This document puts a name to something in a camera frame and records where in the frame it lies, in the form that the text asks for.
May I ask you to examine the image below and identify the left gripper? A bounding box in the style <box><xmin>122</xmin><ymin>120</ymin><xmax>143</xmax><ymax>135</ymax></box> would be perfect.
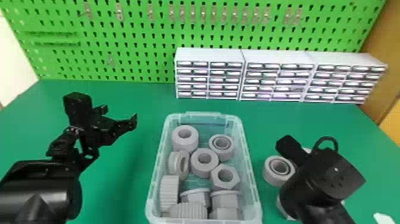
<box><xmin>80</xmin><ymin>104</ymin><xmax>139</xmax><ymax>148</ymax></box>

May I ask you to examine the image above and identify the clear bin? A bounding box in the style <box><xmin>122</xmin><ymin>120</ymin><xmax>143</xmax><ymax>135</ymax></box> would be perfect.
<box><xmin>144</xmin><ymin>111</ymin><xmax>264</xmax><ymax>224</ymax></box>

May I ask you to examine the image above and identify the white drawer cabinet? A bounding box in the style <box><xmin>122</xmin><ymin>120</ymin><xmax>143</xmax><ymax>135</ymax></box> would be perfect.
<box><xmin>302</xmin><ymin>51</ymin><xmax>389</xmax><ymax>105</ymax></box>
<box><xmin>239</xmin><ymin>49</ymin><xmax>317</xmax><ymax>102</ymax></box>
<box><xmin>174</xmin><ymin>47</ymin><xmax>245</xmax><ymax>101</ymax></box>

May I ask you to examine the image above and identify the white panel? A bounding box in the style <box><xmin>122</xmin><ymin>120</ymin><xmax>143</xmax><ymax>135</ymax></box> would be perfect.
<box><xmin>0</xmin><ymin>15</ymin><xmax>40</xmax><ymax>108</ymax></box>

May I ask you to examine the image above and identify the grey nut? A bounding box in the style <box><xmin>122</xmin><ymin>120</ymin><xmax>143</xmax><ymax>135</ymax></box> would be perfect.
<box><xmin>210</xmin><ymin>189</ymin><xmax>243</xmax><ymax>211</ymax></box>
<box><xmin>179</xmin><ymin>187</ymin><xmax>211</xmax><ymax>208</ymax></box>
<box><xmin>210</xmin><ymin>163</ymin><xmax>242</xmax><ymax>192</ymax></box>

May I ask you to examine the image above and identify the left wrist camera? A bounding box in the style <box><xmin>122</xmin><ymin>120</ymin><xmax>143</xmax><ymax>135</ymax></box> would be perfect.
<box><xmin>62</xmin><ymin>92</ymin><xmax>93</xmax><ymax>126</ymax></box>

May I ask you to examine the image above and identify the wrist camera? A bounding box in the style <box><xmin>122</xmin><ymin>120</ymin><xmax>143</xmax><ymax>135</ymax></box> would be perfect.
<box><xmin>274</xmin><ymin>134</ymin><xmax>310</xmax><ymax>167</ymax></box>
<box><xmin>62</xmin><ymin>92</ymin><xmax>93</xmax><ymax>126</ymax></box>

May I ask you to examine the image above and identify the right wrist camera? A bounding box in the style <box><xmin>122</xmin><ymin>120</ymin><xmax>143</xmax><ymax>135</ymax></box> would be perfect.
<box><xmin>274</xmin><ymin>134</ymin><xmax>310</xmax><ymax>167</ymax></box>

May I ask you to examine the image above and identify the black cable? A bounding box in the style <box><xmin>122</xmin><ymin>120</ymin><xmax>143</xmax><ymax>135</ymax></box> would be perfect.
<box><xmin>311</xmin><ymin>135</ymin><xmax>340</xmax><ymax>155</ymax></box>

